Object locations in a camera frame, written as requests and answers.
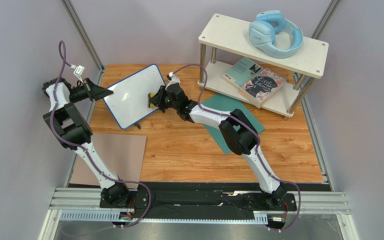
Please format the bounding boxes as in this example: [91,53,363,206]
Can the teal cover book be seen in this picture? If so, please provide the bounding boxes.
[221,57,263,90]

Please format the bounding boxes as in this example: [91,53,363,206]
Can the floral cover book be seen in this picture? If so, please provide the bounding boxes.
[239,68,287,108]

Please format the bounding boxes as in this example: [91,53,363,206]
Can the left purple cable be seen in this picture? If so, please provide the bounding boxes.
[47,40,152,231]

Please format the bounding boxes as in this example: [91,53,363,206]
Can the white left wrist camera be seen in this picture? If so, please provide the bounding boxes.
[70,64,85,79]

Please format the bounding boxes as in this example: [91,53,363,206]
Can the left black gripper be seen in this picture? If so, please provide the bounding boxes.
[70,78,115,104]

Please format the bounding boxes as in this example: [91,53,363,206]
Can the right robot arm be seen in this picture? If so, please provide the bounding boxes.
[148,83,287,205]

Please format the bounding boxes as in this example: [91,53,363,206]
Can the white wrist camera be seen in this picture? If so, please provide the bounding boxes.
[165,72,181,90]
[70,64,85,79]

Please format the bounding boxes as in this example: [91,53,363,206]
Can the teal cutting mat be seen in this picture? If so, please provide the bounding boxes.
[202,93,266,155]

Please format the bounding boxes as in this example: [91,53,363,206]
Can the pink mat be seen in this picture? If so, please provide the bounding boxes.
[69,133,147,186]

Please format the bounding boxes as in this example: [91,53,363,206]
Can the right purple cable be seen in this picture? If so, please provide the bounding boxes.
[171,63,301,233]

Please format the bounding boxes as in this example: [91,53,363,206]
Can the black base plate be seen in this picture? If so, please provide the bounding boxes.
[98,181,298,221]

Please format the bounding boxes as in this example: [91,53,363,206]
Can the light blue headphones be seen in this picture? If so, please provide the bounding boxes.
[248,10,304,59]

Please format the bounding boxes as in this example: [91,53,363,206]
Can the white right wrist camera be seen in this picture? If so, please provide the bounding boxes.
[165,72,181,90]

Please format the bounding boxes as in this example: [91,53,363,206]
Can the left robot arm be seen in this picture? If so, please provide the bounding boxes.
[42,78,132,207]

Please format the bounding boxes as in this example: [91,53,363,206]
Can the yellow bone-shaped eraser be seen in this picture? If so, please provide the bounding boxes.
[147,93,159,109]

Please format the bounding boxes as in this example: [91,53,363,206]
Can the white two-tier shelf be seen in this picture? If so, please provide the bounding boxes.
[198,13,329,120]

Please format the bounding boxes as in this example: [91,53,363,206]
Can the aluminium rail frame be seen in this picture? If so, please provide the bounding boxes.
[39,182,359,240]

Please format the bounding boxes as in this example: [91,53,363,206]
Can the blue framed whiteboard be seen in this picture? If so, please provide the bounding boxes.
[103,64,166,130]

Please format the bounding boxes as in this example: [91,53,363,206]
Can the purple cable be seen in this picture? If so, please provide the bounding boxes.
[171,63,301,233]
[47,40,152,231]

